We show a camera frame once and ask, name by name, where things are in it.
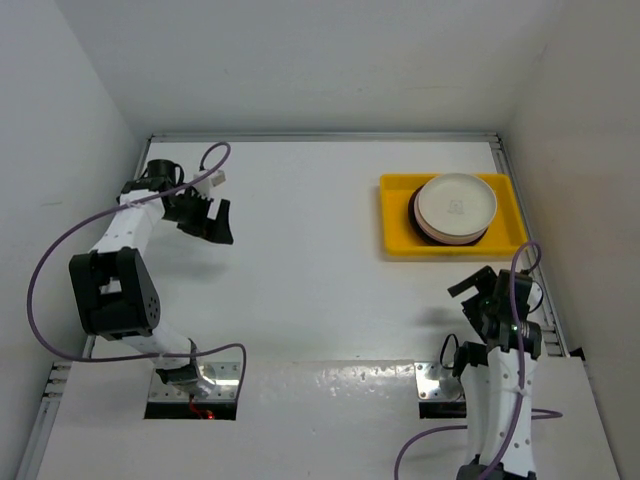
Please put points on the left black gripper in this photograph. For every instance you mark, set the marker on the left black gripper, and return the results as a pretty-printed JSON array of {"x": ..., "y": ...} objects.
[{"x": 216, "y": 229}]

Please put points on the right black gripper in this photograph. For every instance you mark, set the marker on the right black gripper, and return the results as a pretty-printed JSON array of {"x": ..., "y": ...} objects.
[{"x": 478, "y": 280}]

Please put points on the cream plate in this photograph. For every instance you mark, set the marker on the cream plate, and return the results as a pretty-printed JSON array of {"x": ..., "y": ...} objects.
[{"x": 457, "y": 204}]

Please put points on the dark-rimmed plate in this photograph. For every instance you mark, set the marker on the dark-rimmed plate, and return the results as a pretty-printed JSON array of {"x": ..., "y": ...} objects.
[{"x": 425, "y": 237}]

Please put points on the purple plate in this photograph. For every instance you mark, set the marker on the purple plate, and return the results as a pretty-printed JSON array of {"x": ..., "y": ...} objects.
[{"x": 451, "y": 239}]

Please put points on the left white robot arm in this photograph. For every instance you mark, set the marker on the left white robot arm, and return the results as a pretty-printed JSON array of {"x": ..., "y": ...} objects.
[{"x": 115, "y": 295}]

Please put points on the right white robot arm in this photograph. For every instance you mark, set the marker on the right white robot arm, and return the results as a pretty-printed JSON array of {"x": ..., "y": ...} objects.
[{"x": 497, "y": 376}]

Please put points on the yellow plastic bin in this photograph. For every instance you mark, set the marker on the yellow plastic bin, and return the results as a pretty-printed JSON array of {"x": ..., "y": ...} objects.
[{"x": 504, "y": 236}]

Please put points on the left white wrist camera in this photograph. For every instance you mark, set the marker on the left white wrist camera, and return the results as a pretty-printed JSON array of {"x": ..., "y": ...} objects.
[{"x": 206, "y": 185}]

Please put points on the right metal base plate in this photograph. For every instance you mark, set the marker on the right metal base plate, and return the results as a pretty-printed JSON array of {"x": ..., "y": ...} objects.
[{"x": 436, "y": 384}]

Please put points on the metal base plate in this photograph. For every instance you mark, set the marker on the metal base plate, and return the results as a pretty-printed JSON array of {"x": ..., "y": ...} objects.
[
  {"x": 222, "y": 380},
  {"x": 436, "y": 384}
]

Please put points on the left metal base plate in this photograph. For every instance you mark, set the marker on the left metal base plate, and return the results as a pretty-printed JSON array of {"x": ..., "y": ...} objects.
[{"x": 222, "y": 380}]

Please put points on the aluminium table frame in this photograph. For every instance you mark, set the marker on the aluminium table frame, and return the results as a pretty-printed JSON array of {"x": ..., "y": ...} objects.
[{"x": 329, "y": 323}]

